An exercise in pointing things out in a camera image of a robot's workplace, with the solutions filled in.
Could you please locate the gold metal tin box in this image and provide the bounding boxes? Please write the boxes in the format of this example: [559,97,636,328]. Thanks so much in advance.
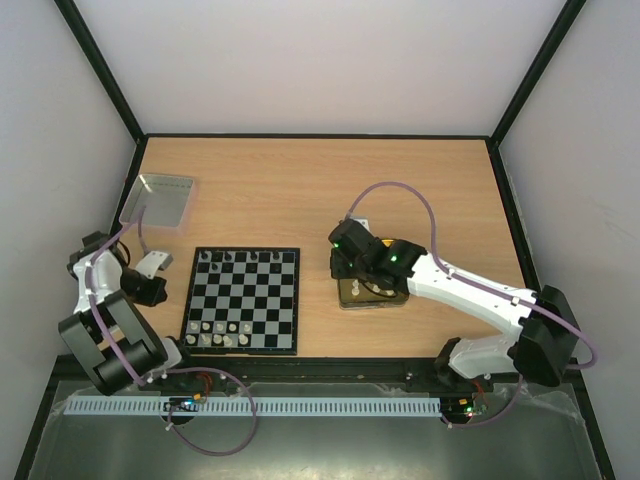
[330,247,409,310]

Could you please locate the black silver chess board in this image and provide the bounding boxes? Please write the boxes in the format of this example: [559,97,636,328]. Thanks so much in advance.
[180,247,301,355]

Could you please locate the silver metal tin lid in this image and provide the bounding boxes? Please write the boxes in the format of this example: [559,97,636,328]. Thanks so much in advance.
[118,173,197,234]

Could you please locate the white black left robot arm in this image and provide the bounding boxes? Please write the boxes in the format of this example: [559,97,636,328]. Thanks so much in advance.
[58,231,184,396]

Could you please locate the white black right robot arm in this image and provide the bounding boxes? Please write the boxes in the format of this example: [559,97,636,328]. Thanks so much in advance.
[328,219,578,392]

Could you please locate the left controller circuit board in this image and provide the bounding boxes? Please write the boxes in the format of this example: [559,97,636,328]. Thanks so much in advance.
[161,394,208,413]

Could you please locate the controller circuit board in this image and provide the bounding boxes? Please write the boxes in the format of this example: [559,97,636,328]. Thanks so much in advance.
[161,394,208,413]
[440,397,488,424]

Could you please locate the right controller circuit board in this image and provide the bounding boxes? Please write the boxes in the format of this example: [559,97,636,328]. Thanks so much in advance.
[440,397,488,424]

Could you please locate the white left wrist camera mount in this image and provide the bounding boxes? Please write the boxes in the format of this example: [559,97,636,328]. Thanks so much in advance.
[135,250,173,280]

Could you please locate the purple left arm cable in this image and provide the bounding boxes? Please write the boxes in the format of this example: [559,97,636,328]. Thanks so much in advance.
[84,204,259,457]

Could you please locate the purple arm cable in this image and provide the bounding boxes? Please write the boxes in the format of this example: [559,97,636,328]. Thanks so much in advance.
[344,180,600,429]
[84,204,259,457]

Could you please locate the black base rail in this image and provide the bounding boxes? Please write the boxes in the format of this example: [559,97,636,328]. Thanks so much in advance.
[137,355,496,394]

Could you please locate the white slotted cable duct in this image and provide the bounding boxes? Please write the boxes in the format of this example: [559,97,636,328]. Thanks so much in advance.
[64,395,441,418]

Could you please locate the black enclosure frame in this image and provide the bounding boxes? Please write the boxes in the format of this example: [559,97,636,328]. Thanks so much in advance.
[14,0,617,480]

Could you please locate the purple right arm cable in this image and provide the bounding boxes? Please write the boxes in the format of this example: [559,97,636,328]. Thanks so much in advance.
[344,180,600,429]

